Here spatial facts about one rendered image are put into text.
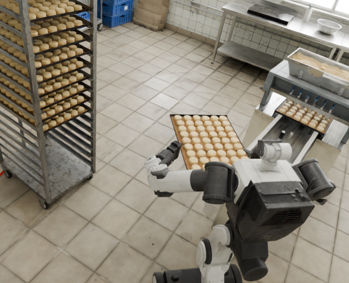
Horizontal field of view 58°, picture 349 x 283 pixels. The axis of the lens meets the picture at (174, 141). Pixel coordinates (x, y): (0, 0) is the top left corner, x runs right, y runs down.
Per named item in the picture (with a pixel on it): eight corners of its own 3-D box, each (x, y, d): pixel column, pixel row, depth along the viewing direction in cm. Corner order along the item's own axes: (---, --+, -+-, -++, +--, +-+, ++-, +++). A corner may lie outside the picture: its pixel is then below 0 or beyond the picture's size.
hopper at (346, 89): (292, 63, 258) (299, 47, 249) (362, 92, 237) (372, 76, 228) (280, 74, 238) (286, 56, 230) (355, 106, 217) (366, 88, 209)
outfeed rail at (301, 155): (347, 83, 330) (350, 77, 326) (350, 85, 329) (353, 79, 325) (277, 187, 193) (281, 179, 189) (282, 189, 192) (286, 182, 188)
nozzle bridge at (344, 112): (270, 94, 284) (284, 59, 262) (351, 132, 257) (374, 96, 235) (254, 108, 261) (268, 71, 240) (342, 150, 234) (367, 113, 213)
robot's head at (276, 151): (285, 167, 126) (294, 150, 121) (262, 168, 124) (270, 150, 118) (278, 156, 131) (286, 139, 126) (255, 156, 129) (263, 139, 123)
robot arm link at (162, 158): (163, 170, 176) (151, 182, 168) (154, 154, 174) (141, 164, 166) (177, 167, 168) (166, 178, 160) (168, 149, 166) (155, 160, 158)
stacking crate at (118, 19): (115, 14, 617) (116, 4, 604) (132, 21, 604) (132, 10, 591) (94, 21, 574) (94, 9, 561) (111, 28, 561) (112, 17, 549)
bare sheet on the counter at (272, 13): (248, 9, 457) (248, 8, 456) (255, 4, 486) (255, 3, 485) (288, 22, 440) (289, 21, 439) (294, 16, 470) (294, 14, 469)
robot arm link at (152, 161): (152, 173, 170) (152, 181, 157) (144, 159, 168) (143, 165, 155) (163, 168, 170) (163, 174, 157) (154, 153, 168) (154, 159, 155)
